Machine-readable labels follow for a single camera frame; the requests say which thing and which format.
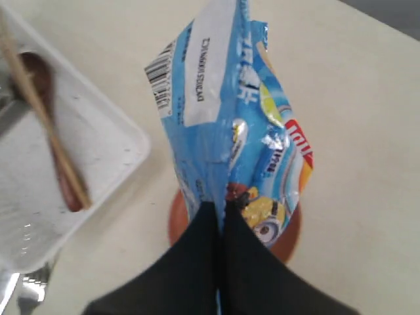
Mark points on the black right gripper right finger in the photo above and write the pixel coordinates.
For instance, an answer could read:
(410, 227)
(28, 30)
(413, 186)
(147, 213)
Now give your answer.
(256, 282)

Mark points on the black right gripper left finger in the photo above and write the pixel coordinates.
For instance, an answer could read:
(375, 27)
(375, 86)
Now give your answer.
(182, 281)

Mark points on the brown round plate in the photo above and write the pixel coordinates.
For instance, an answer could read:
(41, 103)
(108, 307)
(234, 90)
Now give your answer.
(283, 249)

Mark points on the blue snack bag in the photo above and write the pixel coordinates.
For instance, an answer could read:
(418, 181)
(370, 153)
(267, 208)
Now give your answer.
(230, 126)

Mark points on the silver metal fork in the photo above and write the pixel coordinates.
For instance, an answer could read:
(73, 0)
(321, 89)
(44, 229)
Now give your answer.
(34, 289)

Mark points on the white perforated plastic basket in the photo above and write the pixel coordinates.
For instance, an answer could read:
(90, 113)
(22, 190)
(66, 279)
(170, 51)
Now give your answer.
(104, 144)

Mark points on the clear glass cup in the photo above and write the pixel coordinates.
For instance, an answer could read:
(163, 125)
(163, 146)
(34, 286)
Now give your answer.
(10, 101)

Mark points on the brown wooden spoon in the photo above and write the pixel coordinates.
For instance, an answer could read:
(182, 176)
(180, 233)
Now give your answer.
(42, 78)

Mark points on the lower wooden chopstick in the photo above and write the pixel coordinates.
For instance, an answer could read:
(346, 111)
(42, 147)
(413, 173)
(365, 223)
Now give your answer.
(27, 91)

